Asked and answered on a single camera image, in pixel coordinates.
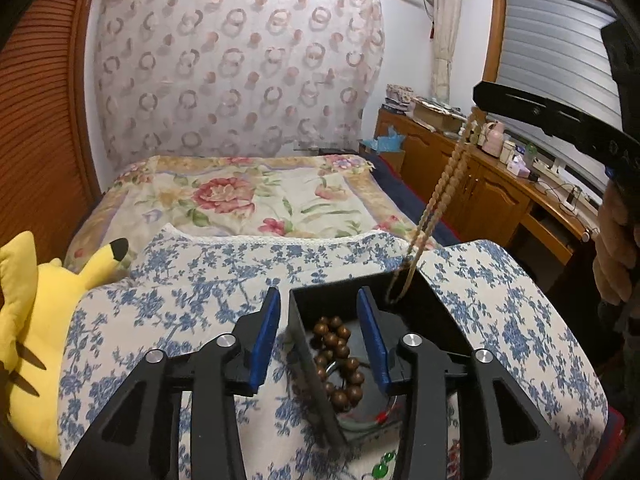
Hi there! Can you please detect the green bead bracelet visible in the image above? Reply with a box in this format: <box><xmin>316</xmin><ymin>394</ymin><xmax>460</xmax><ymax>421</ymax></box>
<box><xmin>372</xmin><ymin>450</ymin><xmax>397</xmax><ymax>480</ymax></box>

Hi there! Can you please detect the green jade bangle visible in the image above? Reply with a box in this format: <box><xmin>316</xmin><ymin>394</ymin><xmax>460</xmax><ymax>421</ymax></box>
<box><xmin>337</xmin><ymin>396</ymin><xmax>398</xmax><ymax>434</ymax></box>

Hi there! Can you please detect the brown wooden bead bracelet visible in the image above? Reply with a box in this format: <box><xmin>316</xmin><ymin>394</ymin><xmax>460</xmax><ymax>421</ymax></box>
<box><xmin>310</xmin><ymin>314</ymin><xmax>367</xmax><ymax>413</ymax></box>

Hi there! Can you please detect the long tan bead necklace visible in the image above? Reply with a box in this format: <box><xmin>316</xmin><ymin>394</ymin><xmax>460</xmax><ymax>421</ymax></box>
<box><xmin>384</xmin><ymin>105</ymin><xmax>484</xmax><ymax>305</ymax></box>

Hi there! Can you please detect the black jewelry box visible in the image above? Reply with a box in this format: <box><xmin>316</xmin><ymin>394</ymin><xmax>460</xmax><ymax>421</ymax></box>
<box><xmin>288</xmin><ymin>273</ymin><xmax>471</xmax><ymax>455</ymax></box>

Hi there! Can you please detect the person's right hand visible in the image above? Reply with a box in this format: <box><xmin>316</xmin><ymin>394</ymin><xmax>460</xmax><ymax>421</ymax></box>
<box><xmin>592</xmin><ymin>180</ymin><xmax>639</xmax><ymax>306</ymax></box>

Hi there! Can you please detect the grey window blind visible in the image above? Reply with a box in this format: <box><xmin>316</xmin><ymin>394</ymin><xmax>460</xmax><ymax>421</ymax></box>
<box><xmin>494</xmin><ymin>0</ymin><xmax>624</xmax><ymax>196</ymax></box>

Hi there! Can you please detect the pink tissue pack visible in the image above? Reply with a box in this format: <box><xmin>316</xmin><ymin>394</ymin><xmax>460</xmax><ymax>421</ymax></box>
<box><xmin>506</xmin><ymin>154</ymin><xmax>530</xmax><ymax>179</ymax></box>

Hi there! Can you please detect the pink thermos jug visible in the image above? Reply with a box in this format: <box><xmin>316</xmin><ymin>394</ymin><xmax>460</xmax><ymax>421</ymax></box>
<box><xmin>482</xmin><ymin>122</ymin><xmax>504</xmax><ymax>158</ymax></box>

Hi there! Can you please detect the wooden sideboard cabinet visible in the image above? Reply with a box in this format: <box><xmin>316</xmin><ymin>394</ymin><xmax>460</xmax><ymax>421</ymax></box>
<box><xmin>375</xmin><ymin>110</ymin><xmax>593</xmax><ymax>266</ymax></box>

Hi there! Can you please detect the cardboard box on cabinet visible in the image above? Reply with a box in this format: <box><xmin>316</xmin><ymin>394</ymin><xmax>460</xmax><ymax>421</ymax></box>
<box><xmin>412</xmin><ymin>99</ymin><xmax>466</xmax><ymax>132</ymax></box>

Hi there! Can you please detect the blue floral white cloth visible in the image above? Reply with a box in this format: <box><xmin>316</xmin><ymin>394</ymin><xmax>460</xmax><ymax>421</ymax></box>
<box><xmin>58</xmin><ymin>226</ymin><xmax>608</xmax><ymax>479</ymax></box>

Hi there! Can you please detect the yellow Pikachu plush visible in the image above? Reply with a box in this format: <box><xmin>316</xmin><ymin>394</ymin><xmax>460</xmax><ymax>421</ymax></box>
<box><xmin>1</xmin><ymin>231</ymin><xmax>129</xmax><ymax>460</ymax></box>

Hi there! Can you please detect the tied beige curtain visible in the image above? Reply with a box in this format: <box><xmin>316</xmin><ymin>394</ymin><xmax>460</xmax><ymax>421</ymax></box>
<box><xmin>431</xmin><ymin>0</ymin><xmax>462</xmax><ymax>103</ymax></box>

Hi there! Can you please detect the blue gift bag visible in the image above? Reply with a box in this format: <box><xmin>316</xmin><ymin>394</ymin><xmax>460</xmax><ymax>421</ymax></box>
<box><xmin>359</xmin><ymin>126</ymin><xmax>406</xmax><ymax>174</ymax></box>

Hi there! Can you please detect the floral bed quilt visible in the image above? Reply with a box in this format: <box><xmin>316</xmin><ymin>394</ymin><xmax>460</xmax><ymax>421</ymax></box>
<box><xmin>65</xmin><ymin>154</ymin><xmax>424</xmax><ymax>272</ymax></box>

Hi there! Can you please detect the brown louvered wardrobe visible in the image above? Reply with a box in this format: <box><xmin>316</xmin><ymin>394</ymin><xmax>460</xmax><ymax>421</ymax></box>
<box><xmin>1</xmin><ymin>0</ymin><xmax>101</xmax><ymax>261</ymax></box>

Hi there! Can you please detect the pink circle patterned curtain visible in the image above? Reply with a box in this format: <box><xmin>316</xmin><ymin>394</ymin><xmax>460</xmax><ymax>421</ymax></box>
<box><xmin>94</xmin><ymin>0</ymin><xmax>385</xmax><ymax>169</ymax></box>

